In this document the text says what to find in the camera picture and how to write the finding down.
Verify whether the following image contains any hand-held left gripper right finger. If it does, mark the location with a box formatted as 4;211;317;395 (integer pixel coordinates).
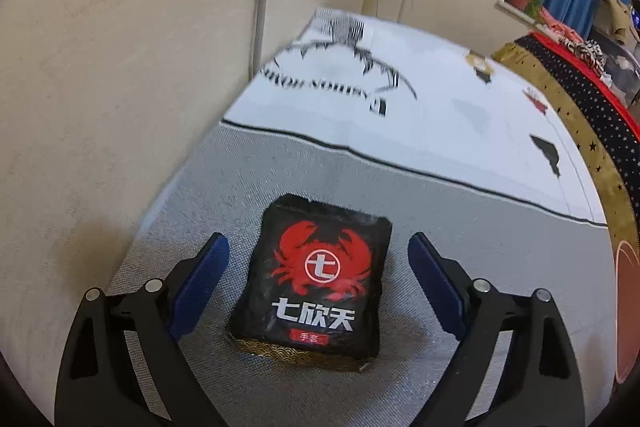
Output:
407;231;587;427

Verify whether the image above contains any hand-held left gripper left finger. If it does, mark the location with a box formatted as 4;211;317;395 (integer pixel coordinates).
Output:
54;232;231;427

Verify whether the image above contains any black packet with red crab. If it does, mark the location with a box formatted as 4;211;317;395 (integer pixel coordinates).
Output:
224;193;393;373

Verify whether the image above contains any pink plastic bin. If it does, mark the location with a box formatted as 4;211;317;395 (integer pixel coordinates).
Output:
612;239;638;385

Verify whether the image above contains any grey table mat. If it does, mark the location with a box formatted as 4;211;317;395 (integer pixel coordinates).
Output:
107;122;618;427

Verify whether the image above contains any white printed table cloth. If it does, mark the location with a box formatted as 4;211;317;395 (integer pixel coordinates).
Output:
220;6;608;225

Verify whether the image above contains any star printed bed blanket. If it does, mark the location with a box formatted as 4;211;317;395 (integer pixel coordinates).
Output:
492;32;640;248

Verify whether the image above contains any black white striped cloth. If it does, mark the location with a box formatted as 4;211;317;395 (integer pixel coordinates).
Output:
570;38;608;70

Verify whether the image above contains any large clear storage box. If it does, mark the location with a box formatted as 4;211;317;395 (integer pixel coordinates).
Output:
587;27;640;105

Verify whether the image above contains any window sill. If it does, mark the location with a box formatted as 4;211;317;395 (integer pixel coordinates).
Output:
495;0;551;28

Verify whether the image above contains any pink cloth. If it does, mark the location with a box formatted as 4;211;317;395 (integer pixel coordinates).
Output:
537;6;583;42

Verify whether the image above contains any khaki jacket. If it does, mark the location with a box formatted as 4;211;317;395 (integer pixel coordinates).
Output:
600;0;632;45

